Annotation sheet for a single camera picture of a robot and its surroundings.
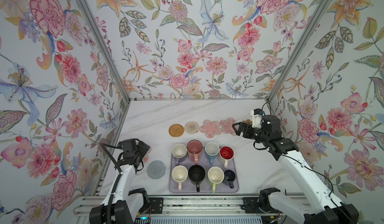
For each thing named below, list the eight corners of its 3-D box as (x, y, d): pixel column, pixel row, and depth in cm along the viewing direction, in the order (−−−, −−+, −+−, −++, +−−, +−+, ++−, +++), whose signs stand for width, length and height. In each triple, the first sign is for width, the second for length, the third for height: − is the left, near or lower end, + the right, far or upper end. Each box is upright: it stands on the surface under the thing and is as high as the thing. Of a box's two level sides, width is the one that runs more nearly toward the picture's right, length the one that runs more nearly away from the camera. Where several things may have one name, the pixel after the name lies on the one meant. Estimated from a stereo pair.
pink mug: (187, 168, 87) (186, 160, 79) (187, 148, 95) (186, 139, 86) (202, 168, 87) (203, 160, 79) (201, 148, 95) (202, 139, 86)
